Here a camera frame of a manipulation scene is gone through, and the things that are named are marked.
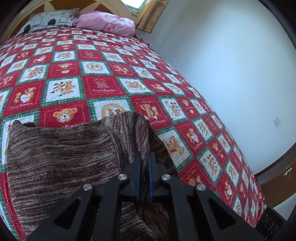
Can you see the brown knitted sweater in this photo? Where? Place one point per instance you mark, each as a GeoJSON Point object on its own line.
{"type": "Point", "coordinates": [45, 166]}

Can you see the red patchwork bedspread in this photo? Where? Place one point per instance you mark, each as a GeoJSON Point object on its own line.
{"type": "Point", "coordinates": [65, 77]}

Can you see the grey white patterned pillow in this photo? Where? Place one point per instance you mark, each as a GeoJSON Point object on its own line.
{"type": "Point", "coordinates": [59, 18]}

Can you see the wooden cabinet with handle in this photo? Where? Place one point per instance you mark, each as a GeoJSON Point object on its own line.
{"type": "Point", "coordinates": [277, 181]}

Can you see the centre window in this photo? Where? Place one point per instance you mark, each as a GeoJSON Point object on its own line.
{"type": "Point", "coordinates": [135, 4]}

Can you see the wall power socket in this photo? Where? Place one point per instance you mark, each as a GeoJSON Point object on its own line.
{"type": "Point", "coordinates": [276, 121]}

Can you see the black device with round buttons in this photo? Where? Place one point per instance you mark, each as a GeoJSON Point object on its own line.
{"type": "Point", "coordinates": [270, 224]}

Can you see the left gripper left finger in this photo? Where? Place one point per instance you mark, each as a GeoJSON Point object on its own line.
{"type": "Point", "coordinates": [93, 211]}

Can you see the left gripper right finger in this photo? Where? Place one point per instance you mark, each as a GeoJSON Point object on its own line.
{"type": "Point", "coordinates": [195, 212]}

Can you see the pink pillow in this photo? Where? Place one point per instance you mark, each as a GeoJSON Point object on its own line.
{"type": "Point", "coordinates": [106, 22]}

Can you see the cream wooden headboard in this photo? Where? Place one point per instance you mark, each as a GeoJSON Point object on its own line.
{"type": "Point", "coordinates": [18, 16]}

